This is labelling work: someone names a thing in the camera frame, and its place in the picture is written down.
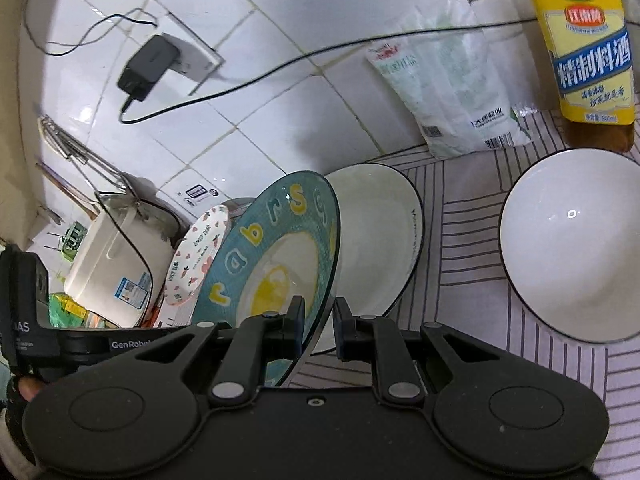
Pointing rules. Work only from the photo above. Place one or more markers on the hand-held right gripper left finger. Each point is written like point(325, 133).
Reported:
point(299, 327)

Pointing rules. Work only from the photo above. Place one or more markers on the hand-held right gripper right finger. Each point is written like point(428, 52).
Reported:
point(339, 332)

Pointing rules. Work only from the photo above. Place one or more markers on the teal plate with letters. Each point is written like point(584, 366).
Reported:
point(260, 240)

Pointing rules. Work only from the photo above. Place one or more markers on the pink carrot print plate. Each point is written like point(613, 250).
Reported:
point(197, 255)

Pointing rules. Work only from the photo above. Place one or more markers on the white bowl with black rim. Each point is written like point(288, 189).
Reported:
point(565, 260)

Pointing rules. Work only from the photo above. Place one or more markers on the person's left hand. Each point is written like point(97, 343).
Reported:
point(31, 389)

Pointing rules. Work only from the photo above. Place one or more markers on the green packet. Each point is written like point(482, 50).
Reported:
point(70, 310)

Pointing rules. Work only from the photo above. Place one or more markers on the white rice cooker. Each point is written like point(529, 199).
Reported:
point(100, 260)

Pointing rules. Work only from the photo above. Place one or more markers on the hanging metal utensils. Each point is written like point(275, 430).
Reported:
point(75, 147)

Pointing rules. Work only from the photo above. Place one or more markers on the striped table cover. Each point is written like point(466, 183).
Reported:
point(460, 195)

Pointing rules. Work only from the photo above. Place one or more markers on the black power adapter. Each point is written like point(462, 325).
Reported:
point(147, 67)

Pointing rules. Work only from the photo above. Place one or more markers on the white salt bag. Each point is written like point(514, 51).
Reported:
point(450, 85)

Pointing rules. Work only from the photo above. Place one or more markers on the clear plastic wrapper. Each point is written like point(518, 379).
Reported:
point(524, 114)

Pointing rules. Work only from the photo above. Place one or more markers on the yellow label cooking wine bottle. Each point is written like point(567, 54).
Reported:
point(590, 75)

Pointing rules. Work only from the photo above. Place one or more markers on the wall sticker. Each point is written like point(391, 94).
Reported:
point(199, 194)

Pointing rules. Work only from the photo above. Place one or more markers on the white wall socket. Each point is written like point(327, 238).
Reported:
point(197, 60)

